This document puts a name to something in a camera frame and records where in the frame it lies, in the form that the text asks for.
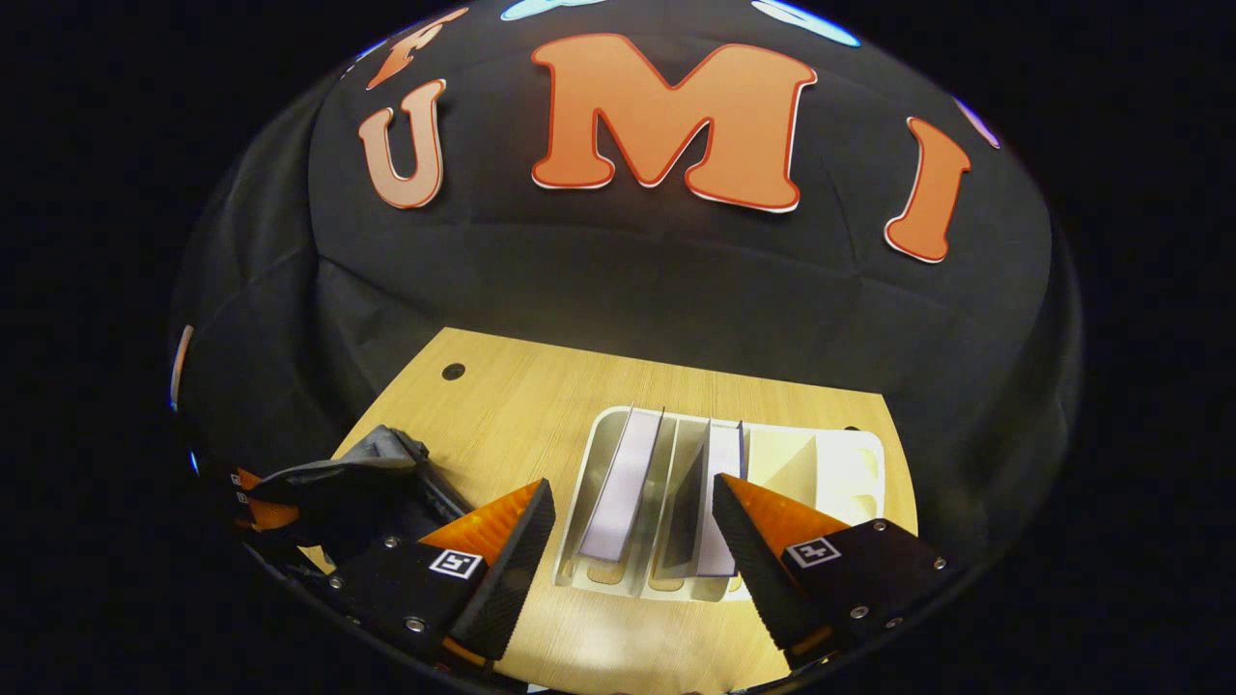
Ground dark grey schoolbag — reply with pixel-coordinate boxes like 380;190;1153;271
246;425;474;580

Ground blue cover book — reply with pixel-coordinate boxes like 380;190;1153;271
657;418;747;580

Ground white plastic bookshelf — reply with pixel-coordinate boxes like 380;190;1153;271
552;405;887;605

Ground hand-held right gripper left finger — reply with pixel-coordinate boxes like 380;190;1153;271
326;478;559;669

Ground grey cover book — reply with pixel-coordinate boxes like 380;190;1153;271
577;406;665;566

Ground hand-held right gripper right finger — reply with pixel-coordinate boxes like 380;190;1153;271
711;472;954;670

